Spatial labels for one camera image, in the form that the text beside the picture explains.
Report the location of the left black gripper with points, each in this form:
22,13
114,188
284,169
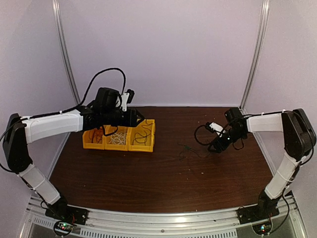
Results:
131,120

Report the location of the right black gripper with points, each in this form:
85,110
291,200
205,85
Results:
218,143

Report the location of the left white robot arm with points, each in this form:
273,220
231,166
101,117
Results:
110,107

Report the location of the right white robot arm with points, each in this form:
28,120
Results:
289,129

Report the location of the right yellow plastic bin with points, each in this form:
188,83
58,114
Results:
142,138

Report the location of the yellow plastic bin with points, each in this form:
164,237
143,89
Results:
142,138
118,138
93,139

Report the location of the middle yellow plastic bin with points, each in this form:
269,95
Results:
118,138

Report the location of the left yellow plastic bin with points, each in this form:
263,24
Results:
93,139

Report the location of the right circuit board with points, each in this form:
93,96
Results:
262,229

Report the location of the circuit board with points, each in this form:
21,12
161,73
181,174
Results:
262,229
62,228

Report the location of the left circuit board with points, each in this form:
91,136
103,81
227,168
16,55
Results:
62,228

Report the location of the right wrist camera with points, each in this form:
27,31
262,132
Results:
215,128

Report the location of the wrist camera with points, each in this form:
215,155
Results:
126,98
215,128

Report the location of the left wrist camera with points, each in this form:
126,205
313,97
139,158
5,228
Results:
126,98

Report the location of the front aluminium rail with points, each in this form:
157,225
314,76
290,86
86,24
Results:
223,223

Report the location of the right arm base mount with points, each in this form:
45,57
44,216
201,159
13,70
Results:
264,209

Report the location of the left aluminium frame post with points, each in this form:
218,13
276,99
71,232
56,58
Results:
64,51

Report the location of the aluminium frame post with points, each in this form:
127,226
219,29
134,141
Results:
64,51
257,52

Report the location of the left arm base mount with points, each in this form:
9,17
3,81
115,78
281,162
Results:
67,213

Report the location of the right aluminium frame post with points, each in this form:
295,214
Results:
257,52

